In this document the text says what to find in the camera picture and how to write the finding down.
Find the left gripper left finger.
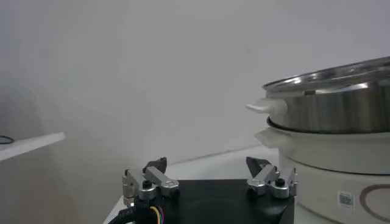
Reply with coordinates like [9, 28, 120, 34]
[121, 156, 180, 208]

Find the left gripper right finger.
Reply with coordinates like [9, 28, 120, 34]
[246, 156, 299, 200]

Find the stainless steel steamer basket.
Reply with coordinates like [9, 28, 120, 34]
[246, 56, 390, 135]

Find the white electric pot base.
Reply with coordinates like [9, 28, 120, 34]
[254, 126, 390, 224]

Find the white side table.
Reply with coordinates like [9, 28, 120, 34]
[0, 131, 66, 162]

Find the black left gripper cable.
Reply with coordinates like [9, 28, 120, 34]
[108, 205, 165, 224]

